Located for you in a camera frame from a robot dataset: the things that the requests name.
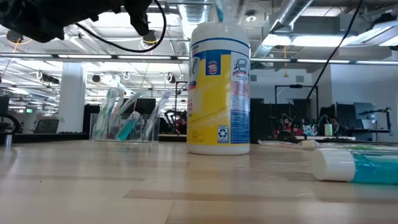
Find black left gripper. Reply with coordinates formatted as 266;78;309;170
67;0;153;37

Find blue toothbrush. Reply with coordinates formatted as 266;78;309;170
213;0;242;23

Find green toothbrush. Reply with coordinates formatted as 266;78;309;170
92;87;118;140
317;142;398;154

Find yellow Lysol wipes canister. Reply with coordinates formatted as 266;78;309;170
185;20;251;156

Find teal mouthwash bottle white cap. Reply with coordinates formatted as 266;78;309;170
114;111;142;142

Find teal tube white cap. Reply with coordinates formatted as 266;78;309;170
311;147;398;185

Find black ceiling device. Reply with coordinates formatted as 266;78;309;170
141;29;158;44
5;29;25;44

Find black computer monitor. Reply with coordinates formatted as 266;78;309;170
118;98;157;116

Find white building column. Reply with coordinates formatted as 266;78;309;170
57;61;87;134

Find black cabinet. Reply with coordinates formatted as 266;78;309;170
82;103;103;134

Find clear acrylic organizer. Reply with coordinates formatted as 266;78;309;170
89;112;162;144

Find dark laptop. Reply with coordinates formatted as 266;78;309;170
33;118;60;134

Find wooden top desk grey legs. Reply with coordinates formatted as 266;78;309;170
298;134;357;141

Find grey computer monitor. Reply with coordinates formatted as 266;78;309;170
352;101;377;121

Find black looped camera cable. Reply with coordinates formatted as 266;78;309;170
75;0;168;54

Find silver ventilation duct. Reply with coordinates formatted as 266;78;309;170
252;0;315;59

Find orange hanging cord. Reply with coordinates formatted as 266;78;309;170
282;45;289;78

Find black metal frame stand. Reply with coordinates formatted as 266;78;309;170
274;83;320;125

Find long black hanging cable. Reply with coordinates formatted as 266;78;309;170
290;0;365;130

